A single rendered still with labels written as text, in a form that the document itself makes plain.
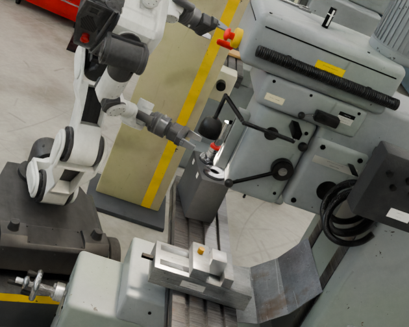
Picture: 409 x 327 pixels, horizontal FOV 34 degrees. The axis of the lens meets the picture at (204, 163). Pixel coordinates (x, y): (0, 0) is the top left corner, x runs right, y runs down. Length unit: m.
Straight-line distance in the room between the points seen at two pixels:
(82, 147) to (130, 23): 0.58
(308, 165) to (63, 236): 1.21
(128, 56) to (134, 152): 1.96
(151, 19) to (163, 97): 1.67
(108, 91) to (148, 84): 1.58
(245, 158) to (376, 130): 0.41
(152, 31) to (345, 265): 1.01
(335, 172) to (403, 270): 0.39
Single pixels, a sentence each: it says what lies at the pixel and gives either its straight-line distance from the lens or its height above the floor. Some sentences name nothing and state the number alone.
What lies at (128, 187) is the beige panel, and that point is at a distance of 4.29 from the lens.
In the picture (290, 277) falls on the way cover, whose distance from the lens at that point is 2.53.
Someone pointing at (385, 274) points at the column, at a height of 1.28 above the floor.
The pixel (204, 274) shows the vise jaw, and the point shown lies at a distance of 2.25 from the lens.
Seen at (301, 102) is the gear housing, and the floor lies 1.68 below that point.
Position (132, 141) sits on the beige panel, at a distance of 4.13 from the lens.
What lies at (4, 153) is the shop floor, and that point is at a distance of 4.47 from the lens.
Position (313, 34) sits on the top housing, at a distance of 1.95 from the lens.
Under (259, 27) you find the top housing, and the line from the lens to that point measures 1.92.
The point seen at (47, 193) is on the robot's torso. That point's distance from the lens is 2.92.
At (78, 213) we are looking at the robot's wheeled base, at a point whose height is 0.57.
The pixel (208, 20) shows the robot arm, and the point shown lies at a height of 1.57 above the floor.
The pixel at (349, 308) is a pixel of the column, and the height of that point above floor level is 1.11.
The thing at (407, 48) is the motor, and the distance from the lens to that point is 2.07.
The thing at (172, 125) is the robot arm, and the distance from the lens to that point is 2.70.
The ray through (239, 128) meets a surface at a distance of 2.15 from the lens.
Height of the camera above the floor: 2.30
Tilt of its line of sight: 26 degrees down
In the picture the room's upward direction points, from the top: 25 degrees clockwise
